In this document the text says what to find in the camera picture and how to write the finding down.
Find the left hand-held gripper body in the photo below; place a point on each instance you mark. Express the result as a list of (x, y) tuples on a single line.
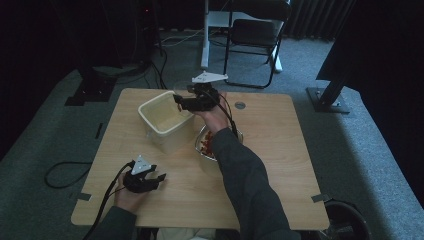
[(141, 180)]

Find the dark curtain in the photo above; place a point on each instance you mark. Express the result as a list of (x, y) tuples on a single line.
[(313, 18)]

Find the white desk frame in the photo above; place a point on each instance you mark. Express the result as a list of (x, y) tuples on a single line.
[(205, 40)]

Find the black round bin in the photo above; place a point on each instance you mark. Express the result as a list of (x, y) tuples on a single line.
[(348, 220)]

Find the black tape strip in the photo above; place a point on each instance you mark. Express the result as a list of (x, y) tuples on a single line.
[(99, 130)]

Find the black stand base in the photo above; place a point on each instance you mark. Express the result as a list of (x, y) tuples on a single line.
[(91, 88)]

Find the pile of red brown kibble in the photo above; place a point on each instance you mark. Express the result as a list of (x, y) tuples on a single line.
[(207, 145)]

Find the person's left hand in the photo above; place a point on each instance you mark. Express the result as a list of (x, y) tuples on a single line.
[(128, 200)]

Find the cream square container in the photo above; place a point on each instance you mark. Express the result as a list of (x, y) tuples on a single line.
[(163, 115)]

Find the grey tape piece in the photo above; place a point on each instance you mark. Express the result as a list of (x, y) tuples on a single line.
[(320, 198), (84, 196)]

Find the grey table grommet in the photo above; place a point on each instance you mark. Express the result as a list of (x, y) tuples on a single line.
[(240, 105)]

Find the black metal stand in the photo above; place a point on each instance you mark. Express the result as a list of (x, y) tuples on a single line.
[(330, 98)]

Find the cream container with metal rim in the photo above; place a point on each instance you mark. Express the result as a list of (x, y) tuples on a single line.
[(200, 146)]

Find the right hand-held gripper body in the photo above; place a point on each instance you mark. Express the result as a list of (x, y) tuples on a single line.
[(201, 98)]

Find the black folding chair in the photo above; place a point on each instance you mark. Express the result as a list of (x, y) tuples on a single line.
[(255, 31)]

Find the person's right hand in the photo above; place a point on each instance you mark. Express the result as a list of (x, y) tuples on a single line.
[(215, 118)]

